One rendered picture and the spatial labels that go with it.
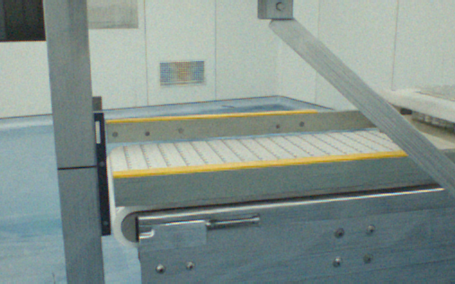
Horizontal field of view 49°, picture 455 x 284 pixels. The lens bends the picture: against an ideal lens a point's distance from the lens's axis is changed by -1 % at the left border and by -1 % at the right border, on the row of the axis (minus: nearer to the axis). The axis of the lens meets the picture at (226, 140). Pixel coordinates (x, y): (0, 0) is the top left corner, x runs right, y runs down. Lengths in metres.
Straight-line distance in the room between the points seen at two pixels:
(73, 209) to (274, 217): 0.37
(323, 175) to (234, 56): 5.64
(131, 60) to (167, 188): 5.21
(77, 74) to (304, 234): 0.41
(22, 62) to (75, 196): 4.72
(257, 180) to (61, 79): 0.36
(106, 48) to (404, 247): 5.14
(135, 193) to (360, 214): 0.26
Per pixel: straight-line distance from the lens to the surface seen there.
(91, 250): 0.86
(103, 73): 5.65
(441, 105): 0.76
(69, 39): 0.78
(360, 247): 0.63
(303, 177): 0.56
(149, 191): 0.52
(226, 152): 0.73
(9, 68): 5.51
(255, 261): 0.58
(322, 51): 0.53
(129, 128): 0.78
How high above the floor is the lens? 1.09
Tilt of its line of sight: 14 degrees down
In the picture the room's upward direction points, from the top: straight up
